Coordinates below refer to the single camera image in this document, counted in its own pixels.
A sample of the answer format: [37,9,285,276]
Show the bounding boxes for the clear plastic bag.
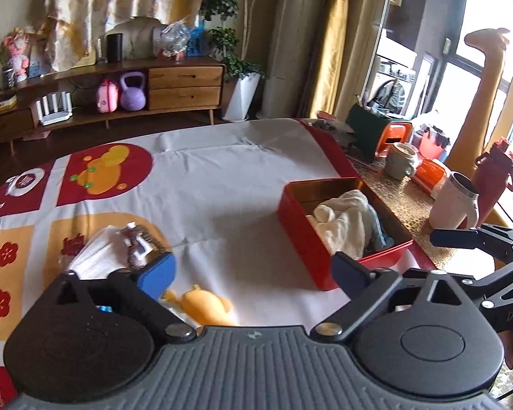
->
[156,20,192,61]

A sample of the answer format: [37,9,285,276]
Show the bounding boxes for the potted tree in white planter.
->
[201,0,278,122]

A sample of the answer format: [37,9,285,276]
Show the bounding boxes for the bag of cotton swabs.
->
[68,224,133,280]

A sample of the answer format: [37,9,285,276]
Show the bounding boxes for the floral hanging sheet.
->
[38,0,210,73]

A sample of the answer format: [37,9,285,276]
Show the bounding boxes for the washing machine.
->
[374,68,415,114]

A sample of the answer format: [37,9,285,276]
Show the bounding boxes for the purple kettlebell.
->
[119,71,147,112]

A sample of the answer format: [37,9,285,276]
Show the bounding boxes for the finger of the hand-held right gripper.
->
[449,260,513,334]
[431,224,513,261]

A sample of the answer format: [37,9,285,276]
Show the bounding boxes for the blue cloth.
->
[363,205,396,252]

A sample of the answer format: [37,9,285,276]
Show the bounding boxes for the red tin box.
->
[278,177,415,292]

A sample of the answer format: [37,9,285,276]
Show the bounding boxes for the red water bottle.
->
[474,137,513,227]

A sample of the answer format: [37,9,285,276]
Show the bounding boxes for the yellow curtain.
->
[308,0,368,118]

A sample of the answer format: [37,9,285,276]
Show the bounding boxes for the yellow plush toy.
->
[161,284,236,327]

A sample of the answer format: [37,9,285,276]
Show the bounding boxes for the printed red white tablecloth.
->
[0,117,437,410]

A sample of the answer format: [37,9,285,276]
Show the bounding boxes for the clear packet with dark item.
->
[115,221,172,270]

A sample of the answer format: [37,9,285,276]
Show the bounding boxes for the pink doll figure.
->
[2,28,39,84]

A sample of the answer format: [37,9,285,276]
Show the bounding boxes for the white towel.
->
[306,190,370,261]

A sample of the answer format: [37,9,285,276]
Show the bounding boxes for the beige decorative board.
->
[103,16,163,61]

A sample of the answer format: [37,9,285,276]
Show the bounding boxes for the green orange storage box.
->
[345,103,413,163]

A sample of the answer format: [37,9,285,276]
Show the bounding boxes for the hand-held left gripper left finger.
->
[47,252,197,343]

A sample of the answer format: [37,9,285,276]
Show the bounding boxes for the pink toy bag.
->
[96,78,120,114]

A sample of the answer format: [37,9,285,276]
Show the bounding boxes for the white router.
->
[31,92,73,126]

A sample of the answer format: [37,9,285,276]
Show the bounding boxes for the orange lidded container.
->
[412,158,449,199]

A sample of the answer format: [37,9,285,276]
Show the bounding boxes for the red basket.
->
[412,124,451,161]

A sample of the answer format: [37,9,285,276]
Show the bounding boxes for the white travel mug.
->
[429,172,482,230]

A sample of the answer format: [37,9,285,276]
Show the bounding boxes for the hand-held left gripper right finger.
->
[310,251,466,341]

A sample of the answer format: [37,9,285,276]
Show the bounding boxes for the black cylinder speaker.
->
[107,33,124,63]

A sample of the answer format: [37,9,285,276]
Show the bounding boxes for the white standing air conditioner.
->
[256,0,326,119]

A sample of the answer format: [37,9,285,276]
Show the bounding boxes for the green white ceramic cup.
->
[385,142,420,180]

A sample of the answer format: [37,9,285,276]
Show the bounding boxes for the wooden tv cabinet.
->
[0,55,227,154]

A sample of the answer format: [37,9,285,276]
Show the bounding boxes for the tan giraffe figure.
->
[447,28,511,227]

